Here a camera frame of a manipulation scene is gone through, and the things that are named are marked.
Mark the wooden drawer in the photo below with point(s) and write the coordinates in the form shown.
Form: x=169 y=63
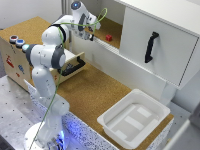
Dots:
x=74 y=56

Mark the white plastic box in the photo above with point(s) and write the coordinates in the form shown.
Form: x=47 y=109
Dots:
x=133 y=120

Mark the red button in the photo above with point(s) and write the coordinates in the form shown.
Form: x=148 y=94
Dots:
x=13 y=38

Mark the wooden drawer box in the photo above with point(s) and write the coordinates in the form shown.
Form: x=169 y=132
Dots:
x=13 y=66

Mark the white cabinet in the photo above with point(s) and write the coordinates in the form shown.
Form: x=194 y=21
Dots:
x=110 y=66

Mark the blue button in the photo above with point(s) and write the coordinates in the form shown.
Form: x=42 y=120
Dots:
x=20 y=42

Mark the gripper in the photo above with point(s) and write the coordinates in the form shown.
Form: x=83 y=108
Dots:
x=93 y=26

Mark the white sliding door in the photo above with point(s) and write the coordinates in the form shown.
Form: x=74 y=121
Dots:
x=166 y=50

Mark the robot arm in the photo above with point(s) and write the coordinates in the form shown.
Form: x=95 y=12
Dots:
x=45 y=58

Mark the green button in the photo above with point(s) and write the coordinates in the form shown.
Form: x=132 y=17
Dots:
x=25 y=47

